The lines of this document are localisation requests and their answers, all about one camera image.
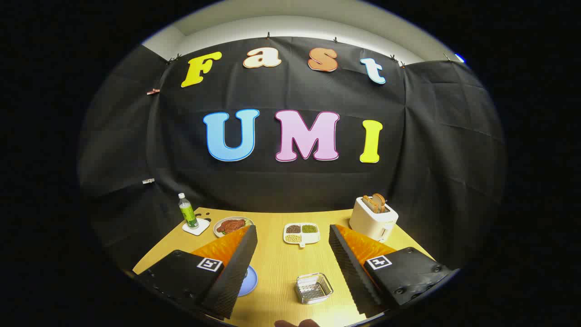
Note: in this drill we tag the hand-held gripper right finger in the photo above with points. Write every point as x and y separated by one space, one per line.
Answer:
349 268

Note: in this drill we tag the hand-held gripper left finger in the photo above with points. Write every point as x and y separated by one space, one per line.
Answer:
236 268

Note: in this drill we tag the blue round plate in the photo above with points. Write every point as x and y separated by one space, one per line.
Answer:
249 281

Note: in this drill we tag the plate of meat and vegetables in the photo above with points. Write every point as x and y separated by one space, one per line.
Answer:
229 225

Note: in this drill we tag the white toaster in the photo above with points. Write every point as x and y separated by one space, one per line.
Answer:
367 220

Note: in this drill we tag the white square coaster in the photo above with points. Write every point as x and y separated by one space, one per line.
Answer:
203 226

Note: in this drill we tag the white divided dish of beans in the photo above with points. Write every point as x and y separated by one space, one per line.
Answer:
302 236

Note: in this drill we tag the green drink bottle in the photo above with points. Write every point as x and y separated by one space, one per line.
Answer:
188 214

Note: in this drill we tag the toast slices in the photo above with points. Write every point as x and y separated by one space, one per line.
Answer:
379 202

